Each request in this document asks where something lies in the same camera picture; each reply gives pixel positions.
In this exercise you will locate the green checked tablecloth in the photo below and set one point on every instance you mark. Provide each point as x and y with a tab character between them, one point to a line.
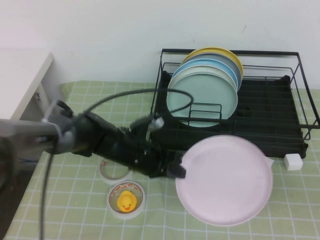
87	215

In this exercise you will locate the white cube block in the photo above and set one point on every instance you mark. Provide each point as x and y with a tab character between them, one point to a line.
293	162

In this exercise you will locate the small dark cabinet latch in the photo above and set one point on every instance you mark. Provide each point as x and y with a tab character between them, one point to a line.
38	96

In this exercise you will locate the pink round plate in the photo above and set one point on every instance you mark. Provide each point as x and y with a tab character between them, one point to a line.
225	180

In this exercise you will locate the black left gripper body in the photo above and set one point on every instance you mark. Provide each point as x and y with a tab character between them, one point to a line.
152	160

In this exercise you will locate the light blue round plate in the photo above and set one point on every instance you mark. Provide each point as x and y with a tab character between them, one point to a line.
212	62

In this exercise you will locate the pale grey-green round plate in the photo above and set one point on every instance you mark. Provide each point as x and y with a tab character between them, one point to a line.
200	70

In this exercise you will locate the yellow rubber duck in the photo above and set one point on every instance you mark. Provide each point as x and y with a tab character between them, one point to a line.
126	201

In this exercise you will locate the yellow round plate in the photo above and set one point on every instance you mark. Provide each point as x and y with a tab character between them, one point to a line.
232	55

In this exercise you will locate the black drip tray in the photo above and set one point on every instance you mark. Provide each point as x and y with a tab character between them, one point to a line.
270	125

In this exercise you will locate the white tape roll holding duck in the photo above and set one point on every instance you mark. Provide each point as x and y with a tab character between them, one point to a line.
112	200

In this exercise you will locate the white plug charger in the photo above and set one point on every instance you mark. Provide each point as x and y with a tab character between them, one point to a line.
268	160

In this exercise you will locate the empty white tape roll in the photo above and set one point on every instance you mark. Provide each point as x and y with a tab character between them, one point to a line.
105	172

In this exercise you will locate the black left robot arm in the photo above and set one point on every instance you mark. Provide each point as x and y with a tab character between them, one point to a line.
100	135

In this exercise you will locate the grey round plate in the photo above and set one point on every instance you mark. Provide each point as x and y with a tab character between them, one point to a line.
222	56

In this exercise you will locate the white cabinet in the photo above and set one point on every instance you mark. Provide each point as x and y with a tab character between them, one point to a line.
20	75

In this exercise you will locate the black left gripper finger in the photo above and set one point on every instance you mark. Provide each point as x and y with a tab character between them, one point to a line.
178	172
179	157

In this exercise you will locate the mint green round plate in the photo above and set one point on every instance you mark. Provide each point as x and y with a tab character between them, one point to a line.
207	97

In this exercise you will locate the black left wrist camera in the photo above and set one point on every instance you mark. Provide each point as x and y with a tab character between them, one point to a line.
142	130

